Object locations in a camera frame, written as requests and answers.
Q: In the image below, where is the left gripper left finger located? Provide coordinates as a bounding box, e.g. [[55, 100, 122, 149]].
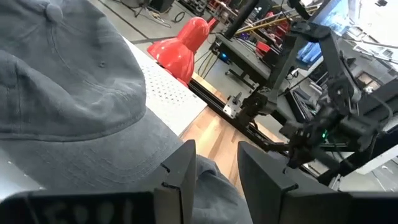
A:
[[154, 139, 197, 224]]

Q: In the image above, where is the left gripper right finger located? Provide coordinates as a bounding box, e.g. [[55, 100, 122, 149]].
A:
[[238, 141, 351, 224]]

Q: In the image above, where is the grey baseball cap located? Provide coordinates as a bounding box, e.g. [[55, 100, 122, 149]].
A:
[[0, 0, 252, 224]]

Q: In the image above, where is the dark grey side table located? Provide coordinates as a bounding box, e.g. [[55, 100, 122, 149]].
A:
[[214, 32, 272, 83]]

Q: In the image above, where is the blue-screen monitor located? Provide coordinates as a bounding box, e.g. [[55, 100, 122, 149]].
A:
[[297, 0, 351, 66]]

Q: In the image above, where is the black round pole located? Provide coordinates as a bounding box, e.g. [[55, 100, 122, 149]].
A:
[[223, 0, 261, 40]]

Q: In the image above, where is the silver corner bracket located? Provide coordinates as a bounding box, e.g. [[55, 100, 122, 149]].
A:
[[222, 91, 244, 119]]

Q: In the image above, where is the black aluminium frame rail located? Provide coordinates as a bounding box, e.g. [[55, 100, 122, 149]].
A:
[[188, 78, 292, 154]]

